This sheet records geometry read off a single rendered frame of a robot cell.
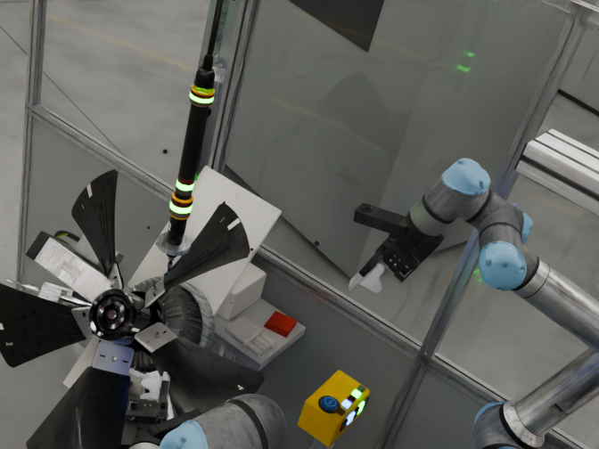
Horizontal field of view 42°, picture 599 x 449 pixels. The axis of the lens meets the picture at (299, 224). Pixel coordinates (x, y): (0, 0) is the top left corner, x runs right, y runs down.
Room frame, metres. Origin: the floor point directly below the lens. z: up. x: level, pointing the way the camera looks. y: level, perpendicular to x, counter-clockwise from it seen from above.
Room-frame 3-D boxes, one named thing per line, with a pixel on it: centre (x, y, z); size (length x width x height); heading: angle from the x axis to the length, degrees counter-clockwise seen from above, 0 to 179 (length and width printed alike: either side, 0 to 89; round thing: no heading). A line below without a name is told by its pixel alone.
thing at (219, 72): (1.93, 0.34, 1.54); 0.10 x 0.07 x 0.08; 9
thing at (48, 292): (1.47, 0.55, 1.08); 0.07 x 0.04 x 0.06; 75
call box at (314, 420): (1.42, -0.21, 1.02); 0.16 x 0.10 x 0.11; 154
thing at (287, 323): (1.86, -0.03, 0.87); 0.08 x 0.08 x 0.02; 75
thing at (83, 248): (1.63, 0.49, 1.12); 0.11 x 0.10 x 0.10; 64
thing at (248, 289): (1.91, 0.16, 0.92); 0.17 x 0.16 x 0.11; 154
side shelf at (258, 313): (1.85, 0.10, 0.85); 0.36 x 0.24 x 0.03; 64
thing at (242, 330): (1.76, 0.05, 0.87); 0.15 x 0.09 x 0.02; 60
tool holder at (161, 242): (1.32, 0.24, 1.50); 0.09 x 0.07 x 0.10; 9
